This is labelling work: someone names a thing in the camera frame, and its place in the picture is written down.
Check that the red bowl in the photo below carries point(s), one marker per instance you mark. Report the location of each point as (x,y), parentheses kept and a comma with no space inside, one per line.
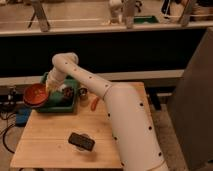
(35,95)

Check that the wooden table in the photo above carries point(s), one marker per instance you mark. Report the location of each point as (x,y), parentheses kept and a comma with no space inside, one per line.
(44,141)

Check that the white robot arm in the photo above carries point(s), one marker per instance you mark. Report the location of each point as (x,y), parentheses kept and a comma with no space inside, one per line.
(132,128)

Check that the blue object beside table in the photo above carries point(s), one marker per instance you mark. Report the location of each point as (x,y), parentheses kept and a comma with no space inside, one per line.
(22,116)

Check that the green plastic tray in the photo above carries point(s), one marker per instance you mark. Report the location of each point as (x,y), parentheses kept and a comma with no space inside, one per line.
(55,102)

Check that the orange carrot toy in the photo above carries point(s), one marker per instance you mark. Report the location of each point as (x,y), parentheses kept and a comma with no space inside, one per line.
(94,103)

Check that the grey panel at right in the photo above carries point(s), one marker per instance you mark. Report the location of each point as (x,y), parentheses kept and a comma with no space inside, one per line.
(191,107)

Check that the small metal cup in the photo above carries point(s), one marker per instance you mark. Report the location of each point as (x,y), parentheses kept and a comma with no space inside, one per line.
(83,93)

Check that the black rectangular sponge block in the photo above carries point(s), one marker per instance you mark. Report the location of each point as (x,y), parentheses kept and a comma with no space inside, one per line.
(81,141)

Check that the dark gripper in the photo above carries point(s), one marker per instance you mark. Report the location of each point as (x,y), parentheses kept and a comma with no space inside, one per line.
(67,92)

